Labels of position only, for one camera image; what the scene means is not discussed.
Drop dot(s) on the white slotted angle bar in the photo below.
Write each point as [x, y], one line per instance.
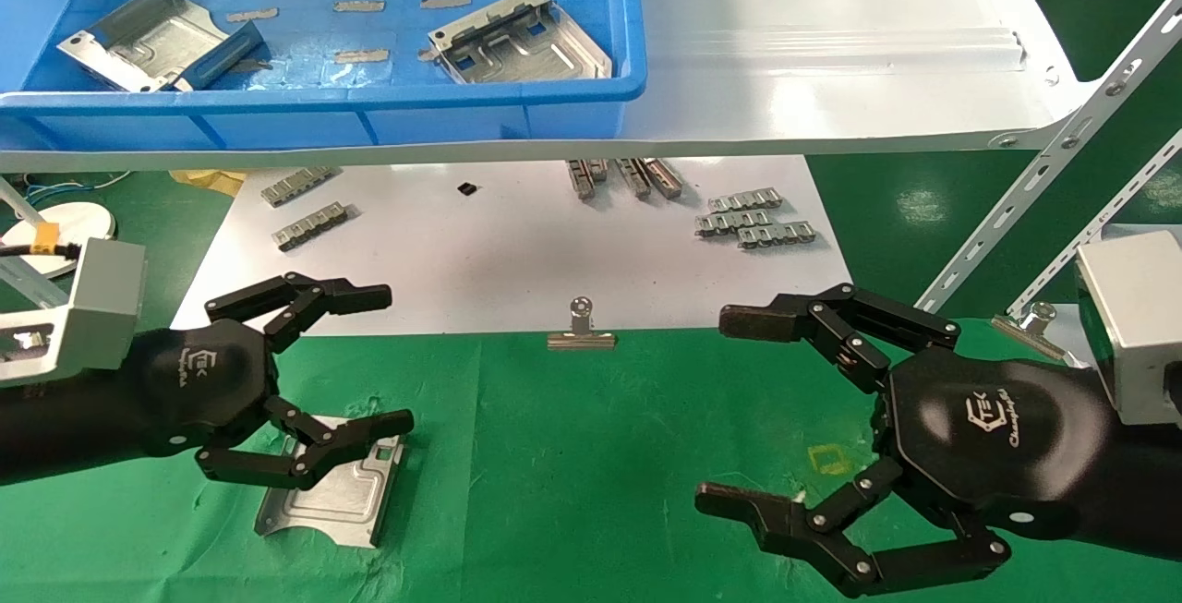
[1099, 224]
[1043, 169]
[23, 284]

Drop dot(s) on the white sheet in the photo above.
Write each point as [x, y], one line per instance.
[517, 261]

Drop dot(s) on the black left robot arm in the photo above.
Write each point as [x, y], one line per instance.
[65, 428]

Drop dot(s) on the yellow crumpled tape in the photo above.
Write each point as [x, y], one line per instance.
[208, 180]

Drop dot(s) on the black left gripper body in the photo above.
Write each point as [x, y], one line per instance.
[199, 386]

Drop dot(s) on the stamped sheet metal part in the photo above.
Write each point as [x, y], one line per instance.
[526, 44]
[337, 506]
[157, 40]

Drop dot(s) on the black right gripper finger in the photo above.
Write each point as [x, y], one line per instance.
[785, 524]
[766, 321]

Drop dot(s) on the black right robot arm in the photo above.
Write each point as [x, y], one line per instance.
[1145, 483]

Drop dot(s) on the silver binder clip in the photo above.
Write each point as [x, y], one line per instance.
[1032, 331]
[581, 337]

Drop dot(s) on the small grey metal bracket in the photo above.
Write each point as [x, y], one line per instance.
[725, 223]
[599, 169]
[581, 180]
[312, 226]
[664, 177]
[744, 200]
[634, 178]
[777, 235]
[297, 186]

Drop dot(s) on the white round lamp base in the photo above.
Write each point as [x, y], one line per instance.
[83, 220]

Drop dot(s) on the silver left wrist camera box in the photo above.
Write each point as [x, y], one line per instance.
[106, 303]

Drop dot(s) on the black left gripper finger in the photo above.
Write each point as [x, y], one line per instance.
[360, 432]
[355, 296]

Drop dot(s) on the blue plastic bin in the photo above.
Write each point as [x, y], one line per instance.
[323, 114]

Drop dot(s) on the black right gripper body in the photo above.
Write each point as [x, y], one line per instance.
[997, 437]

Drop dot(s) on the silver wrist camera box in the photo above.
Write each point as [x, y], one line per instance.
[1140, 326]
[106, 303]

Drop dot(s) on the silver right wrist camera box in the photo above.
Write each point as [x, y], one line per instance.
[1140, 326]

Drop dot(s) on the green cloth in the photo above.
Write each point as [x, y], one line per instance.
[572, 464]

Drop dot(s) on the white metal shelf panel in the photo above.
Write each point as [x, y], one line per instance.
[831, 40]

